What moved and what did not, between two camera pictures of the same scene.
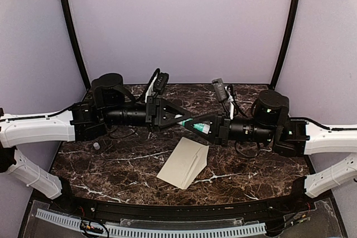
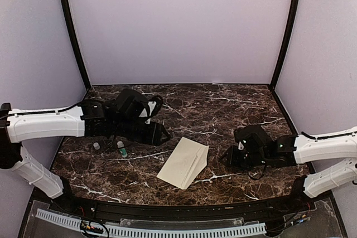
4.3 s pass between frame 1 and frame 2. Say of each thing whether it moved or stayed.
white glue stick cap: stayed
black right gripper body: moved
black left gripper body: moved
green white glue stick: moved
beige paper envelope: stayed
